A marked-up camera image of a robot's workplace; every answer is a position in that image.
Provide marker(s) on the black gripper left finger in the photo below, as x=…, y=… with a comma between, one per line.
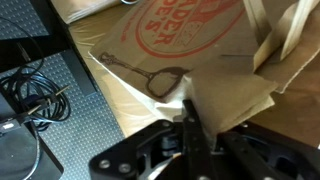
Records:
x=193, y=133

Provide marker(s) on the tan leather sofa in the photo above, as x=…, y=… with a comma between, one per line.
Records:
x=110, y=100

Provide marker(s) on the grey dotted floor mat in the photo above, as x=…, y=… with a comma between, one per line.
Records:
x=83, y=133

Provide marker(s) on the black flat device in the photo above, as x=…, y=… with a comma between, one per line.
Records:
x=16, y=153

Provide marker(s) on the brown printed paper bag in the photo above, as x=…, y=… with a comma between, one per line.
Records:
x=186, y=40

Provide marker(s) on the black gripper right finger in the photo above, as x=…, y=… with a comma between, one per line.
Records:
x=243, y=153

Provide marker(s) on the black robot table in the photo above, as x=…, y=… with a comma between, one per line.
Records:
x=56, y=33

